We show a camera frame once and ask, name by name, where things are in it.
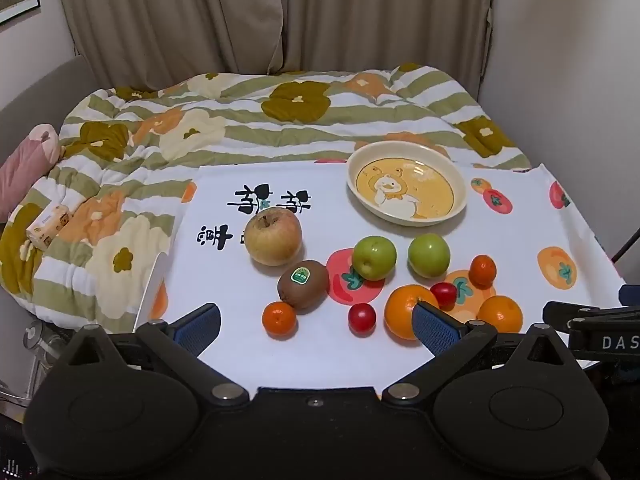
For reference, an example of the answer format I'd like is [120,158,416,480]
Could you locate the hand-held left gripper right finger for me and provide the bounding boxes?
[382,302,581,406]

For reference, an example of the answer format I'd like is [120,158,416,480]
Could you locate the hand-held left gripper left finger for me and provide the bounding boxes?
[65,303,250,406]

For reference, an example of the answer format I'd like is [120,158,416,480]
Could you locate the red cherry tomato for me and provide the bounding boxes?
[348,303,377,336]
[430,282,458,311]

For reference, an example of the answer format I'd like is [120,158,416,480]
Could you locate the large orange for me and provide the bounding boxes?
[384,284,441,342]
[476,295,524,334]

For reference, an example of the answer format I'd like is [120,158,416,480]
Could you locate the green apple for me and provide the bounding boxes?
[407,233,451,279]
[351,236,397,281]

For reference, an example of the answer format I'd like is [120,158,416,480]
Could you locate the small mandarin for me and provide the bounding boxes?
[262,301,298,339]
[468,255,497,289]

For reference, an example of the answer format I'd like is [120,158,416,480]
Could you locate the brown kiwi with sticker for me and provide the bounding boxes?
[277,260,331,310]

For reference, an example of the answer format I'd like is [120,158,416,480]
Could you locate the yellow red apple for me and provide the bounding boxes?
[244,207,304,267]

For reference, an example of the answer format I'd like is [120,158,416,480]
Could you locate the cream duck print bowl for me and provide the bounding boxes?
[346,141,468,227]

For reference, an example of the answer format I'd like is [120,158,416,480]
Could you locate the white persimmon print cloth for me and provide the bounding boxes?
[132,160,626,363]

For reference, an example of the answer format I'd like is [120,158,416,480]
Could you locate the clear plastic bottle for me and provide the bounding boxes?
[22,321,81,401]

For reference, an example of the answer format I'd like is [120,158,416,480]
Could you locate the tissue packet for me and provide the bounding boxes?
[26,203,73,250]

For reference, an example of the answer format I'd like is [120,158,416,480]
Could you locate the floral striped blanket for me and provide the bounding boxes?
[0,62,533,328]

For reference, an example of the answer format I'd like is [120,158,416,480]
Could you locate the pink plush toy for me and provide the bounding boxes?
[0,124,63,221]

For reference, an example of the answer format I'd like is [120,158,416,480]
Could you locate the grey upholstered headboard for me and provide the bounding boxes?
[0,55,96,181]

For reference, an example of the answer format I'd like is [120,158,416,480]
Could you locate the beige curtain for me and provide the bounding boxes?
[270,0,496,78]
[55,0,286,86]

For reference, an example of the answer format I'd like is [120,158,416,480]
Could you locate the black cable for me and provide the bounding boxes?
[610,227,640,263]

